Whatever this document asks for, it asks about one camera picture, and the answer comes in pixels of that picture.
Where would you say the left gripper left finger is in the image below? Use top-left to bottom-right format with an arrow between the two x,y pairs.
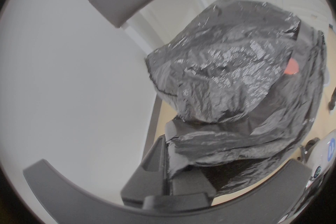
121,123 -> 172,205

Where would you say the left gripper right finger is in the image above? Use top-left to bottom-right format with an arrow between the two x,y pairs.
171,167 -> 216,205

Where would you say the black plastic bag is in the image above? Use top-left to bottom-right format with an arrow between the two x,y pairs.
145,0 -> 327,196

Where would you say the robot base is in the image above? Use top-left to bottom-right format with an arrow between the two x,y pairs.
299,130 -> 336,221

